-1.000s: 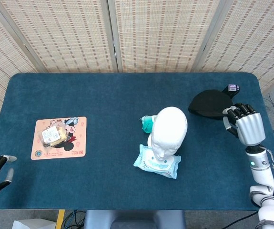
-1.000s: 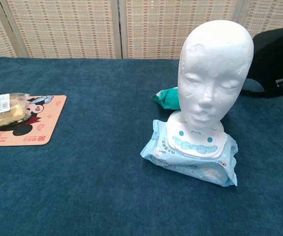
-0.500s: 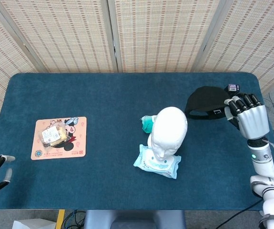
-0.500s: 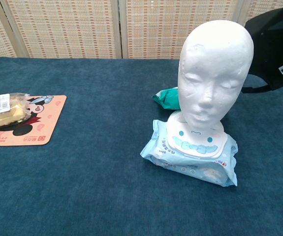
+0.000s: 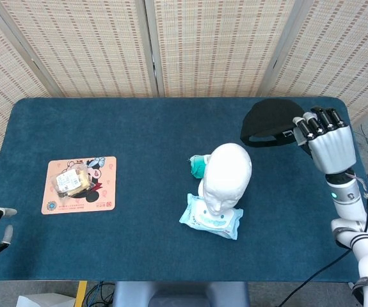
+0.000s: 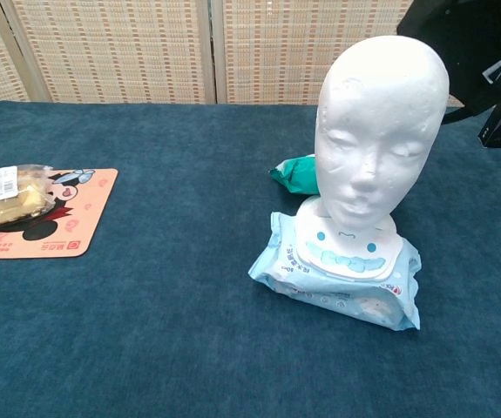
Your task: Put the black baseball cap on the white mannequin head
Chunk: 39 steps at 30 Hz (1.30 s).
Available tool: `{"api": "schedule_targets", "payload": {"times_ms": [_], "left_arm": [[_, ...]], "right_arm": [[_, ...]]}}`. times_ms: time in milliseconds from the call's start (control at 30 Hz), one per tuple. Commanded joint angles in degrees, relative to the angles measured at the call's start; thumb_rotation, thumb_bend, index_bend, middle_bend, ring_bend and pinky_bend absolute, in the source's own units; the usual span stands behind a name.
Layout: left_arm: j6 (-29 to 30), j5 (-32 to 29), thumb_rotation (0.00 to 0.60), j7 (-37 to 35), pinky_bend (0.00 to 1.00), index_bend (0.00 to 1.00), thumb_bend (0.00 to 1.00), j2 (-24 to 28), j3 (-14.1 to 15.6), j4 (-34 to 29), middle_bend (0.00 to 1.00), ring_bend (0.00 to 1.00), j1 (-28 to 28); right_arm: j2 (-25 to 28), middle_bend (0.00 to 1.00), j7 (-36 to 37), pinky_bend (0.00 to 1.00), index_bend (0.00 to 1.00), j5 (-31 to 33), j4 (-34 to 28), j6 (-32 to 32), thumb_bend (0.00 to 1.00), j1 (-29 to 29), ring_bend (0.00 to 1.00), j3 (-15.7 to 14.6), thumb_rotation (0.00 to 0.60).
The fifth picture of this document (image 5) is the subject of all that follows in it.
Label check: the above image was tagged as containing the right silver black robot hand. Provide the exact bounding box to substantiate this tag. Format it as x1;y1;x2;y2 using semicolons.
292;106;357;175

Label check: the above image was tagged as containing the black baseball cap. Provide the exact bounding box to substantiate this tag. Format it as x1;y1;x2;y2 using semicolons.
239;98;305;148

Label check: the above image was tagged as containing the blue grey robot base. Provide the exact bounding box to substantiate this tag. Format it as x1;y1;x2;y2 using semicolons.
112;281;250;307

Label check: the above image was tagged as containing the white foam mannequin head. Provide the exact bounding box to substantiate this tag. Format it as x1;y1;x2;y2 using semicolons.
198;143;253;216

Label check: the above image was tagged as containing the white box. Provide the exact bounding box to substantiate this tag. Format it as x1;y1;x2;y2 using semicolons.
15;295;76;307

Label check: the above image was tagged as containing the clear wrapped bread snack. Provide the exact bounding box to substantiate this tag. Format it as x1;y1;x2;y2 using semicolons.
51;162;95;198

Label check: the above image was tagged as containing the yellow strip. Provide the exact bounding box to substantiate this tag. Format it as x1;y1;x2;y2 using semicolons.
74;280;88;307

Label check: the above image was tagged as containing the pink cartoon mouse pad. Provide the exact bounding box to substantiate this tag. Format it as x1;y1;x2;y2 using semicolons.
40;156;118;216

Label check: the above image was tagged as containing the green plastic packet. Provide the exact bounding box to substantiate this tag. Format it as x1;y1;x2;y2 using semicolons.
188;154;211;180

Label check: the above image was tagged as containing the light blue wet wipes pack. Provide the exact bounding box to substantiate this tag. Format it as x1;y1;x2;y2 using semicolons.
179;193;244;240

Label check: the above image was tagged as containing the blue velvet table cloth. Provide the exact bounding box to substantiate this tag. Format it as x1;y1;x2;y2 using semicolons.
0;97;368;283

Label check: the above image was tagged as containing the woven bamboo folding screen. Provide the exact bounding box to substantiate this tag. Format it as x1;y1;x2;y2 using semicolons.
0;0;368;180

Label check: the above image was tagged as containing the blue cable bundle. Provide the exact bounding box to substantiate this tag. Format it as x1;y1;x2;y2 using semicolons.
86;281;116;307

